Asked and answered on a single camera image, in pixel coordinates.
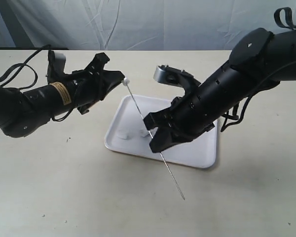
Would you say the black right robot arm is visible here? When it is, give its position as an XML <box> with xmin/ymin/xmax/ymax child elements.
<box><xmin>144</xmin><ymin>28</ymin><xmax>296</xmax><ymax>153</ymax></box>

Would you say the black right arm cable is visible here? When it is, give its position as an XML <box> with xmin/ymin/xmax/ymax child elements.
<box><xmin>221</xmin><ymin>7</ymin><xmax>296</xmax><ymax>133</ymax></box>

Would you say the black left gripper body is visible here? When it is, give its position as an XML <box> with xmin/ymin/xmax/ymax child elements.
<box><xmin>64</xmin><ymin>52</ymin><xmax>110</xmax><ymax>115</ymax></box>

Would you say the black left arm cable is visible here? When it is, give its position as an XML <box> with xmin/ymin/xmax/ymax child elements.
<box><xmin>0</xmin><ymin>44</ymin><xmax>74</xmax><ymax>122</ymax></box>

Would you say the white rectangular plastic tray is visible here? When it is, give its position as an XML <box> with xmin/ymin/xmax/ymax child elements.
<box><xmin>104</xmin><ymin>95</ymin><xmax>218</xmax><ymax>169</ymax></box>

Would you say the thin metal skewer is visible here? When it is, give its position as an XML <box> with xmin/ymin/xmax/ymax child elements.
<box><xmin>126</xmin><ymin>85</ymin><xmax>185</xmax><ymax>200</ymax></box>

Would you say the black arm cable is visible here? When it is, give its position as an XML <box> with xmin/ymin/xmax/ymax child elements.
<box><xmin>221</xmin><ymin>7</ymin><xmax>296</xmax><ymax>133</ymax></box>
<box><xmin>0</xmin><ymin>44</ymin><xmax>74</xmax><ymax>122</ymax></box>

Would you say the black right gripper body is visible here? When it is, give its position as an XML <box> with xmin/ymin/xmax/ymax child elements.
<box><xmin>166</xmin><ymin>95</ymin><xmax>215</xmax><ymax>143</ymax></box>

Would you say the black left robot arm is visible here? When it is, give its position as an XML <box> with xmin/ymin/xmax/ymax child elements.
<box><xmin>0</xmin><ymin>50</ymin><xmax>125</xmax><ymax>138</ymax></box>

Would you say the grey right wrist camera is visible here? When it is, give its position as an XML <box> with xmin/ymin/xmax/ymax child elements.
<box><xmin>153</xmin><ymin>65</ymin><xmax>201</xmax><ymax>95</ymax></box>

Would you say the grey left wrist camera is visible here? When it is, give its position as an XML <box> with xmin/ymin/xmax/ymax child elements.
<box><xmin>46</xmin><ymin>50</ymin><xmax>66</xmax><ymax>84</ymax></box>

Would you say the white marshmallow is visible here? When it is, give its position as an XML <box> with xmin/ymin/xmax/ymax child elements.
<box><xmin>139</xmin><ymin>128</ymin><xmax>152</xmax><ymax>138</ymax></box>
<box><xmin>117</xmin><ymin>129</ymin><xmax>131</xmax><ymax>140</ymax></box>
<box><xmin>122</xmin><ymin>78</ymin><xmax>129</xmax><ymax>86</ymax></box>

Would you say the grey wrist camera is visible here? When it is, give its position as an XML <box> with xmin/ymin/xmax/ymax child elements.
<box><xmin>153</xmin><ymin>65</ymin><xmax>201</xmax><ymax>95</ymax></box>
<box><xmin>46</xmin><ymin>50</ymin><xmax>66</xmax><ymax>84</ymax></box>

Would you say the white wrinkled backdrop cloth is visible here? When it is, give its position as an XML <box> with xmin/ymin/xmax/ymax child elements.
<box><xmin>0</xmin><ymin>0</ymin><xmax>296</xmax><ymax>50</ymax></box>

